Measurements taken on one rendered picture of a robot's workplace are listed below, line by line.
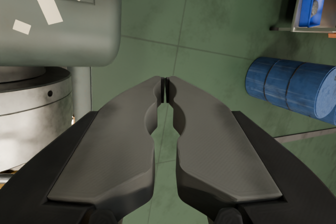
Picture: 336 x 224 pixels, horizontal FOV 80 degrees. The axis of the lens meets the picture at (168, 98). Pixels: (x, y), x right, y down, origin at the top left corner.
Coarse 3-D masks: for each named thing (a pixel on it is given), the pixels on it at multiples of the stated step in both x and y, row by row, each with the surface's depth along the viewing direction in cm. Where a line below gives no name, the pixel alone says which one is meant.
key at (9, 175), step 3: (0, 174) 24; (3, 174) 25; (6, 174) 25; (9, 174) 25; (12, 174) 25; (0, 177) 24; (3, 177) 24; (6, 177) 25; (9, 177) 25; (0, 180) 24; (3, 180) 24; (6, 180) 25; (0, 183) 24; (3, 183) 25
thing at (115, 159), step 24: (120, 96) 9; (144, 96) 9; (96, 120) 8; (120, 120) 8; (144, 120) 8; (96, 144) 7; (120, 144) 7; (144, 144) 7; (72, 168) 6; (96, 168) 6; (120, 168) 6; (144, 168) 6; (72, 192) 5; (96, 192) 5; (120, 192) 6; (144, 192) 6; (120, 216) 6
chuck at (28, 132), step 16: (64, 96) 39; (16, 112) 30; (32, 112) 32; (48, 112) 35; (64, 112) 39; (0, 128) 29; (16, 128) 30; (32, 128) 32; (48, 128) 35; (64, 128) 40; (0, 144) 29; (16, 144) 31; (32, 144) 33; (0, 160) 30; (16, 160) 31
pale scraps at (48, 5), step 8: (40, 0) 25; (48, 0) 25; (48, 8) 26; (56, 8) 26; (48, 16) 26; (56, 16) 26; (16, 24) 24; (24, 24) 25; (48, 24) 26; (24, 32) 25
